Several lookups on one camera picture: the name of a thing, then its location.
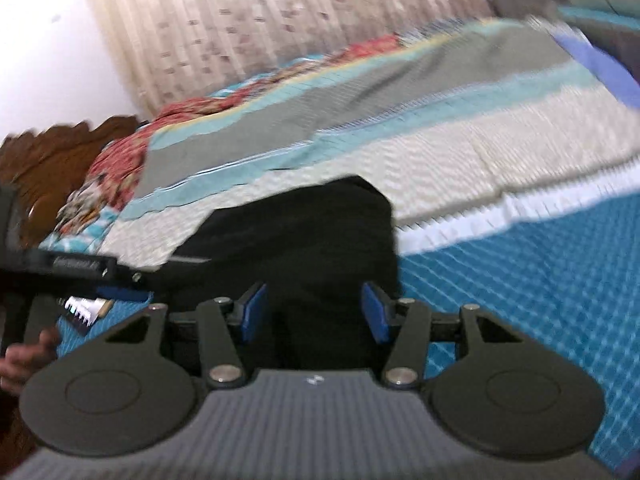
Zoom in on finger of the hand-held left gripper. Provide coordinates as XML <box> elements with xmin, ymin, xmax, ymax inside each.
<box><xmin>96</xmin><ymin>284</ymin><xmax>152</xmax><ymax>305</ymax></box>
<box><xmin>112</xmin><ymin>254</ymin><xmax>212</xmax><ymax>293</ymax></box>

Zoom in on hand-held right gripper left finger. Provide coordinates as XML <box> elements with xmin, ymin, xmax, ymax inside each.
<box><xmin>102</xmin><ymin>281</ymin><xmax>269</xmax><ymax>389</ymax></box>

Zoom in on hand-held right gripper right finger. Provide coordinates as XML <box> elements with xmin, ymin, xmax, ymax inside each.
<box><xmin>361</xmin><ymin>281</ymin><xmax>527</xmax><ymax>389</ymax></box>

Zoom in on black pants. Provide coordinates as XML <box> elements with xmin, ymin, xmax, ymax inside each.
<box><xmin>165</xmin><ymin>175</ymin><xmax>402</xmax><ymax>363</ymax></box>

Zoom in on person's left hand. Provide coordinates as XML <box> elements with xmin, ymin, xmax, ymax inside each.
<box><xmin>0</xmin><ymin>329</ymin><xmax>63</xmax><ymax>395</ymax></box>

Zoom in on carved wooden headboard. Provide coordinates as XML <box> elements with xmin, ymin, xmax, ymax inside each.
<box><xmin>0</xmin><ymin>115</ymin><xmax>148</xmax><ymax>253</ymax></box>

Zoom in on blue patterned striped bedsheet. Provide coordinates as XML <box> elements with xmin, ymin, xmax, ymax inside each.
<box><xmin>39</xmin><ymin>14</ymin><xmax>640</xmax><ymax>467</ymax></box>

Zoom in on beige patterned curtain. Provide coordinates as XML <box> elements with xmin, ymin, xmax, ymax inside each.
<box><xmin>80</xmin><ymin>0</ymin><xmax>496</xmax><ymax>120</ymax></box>

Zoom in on lavender blue cloth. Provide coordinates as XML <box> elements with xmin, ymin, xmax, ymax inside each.
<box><xmin>552</xmin><ymin>27</ymin><xmax>640</xmax><ymax>111</ymax></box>

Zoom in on teal edged furniture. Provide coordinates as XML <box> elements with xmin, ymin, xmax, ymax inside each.
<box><xmin>556</xmin><ymin>2</ymin><xmax>640</xmax><ymax>47</ymax></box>

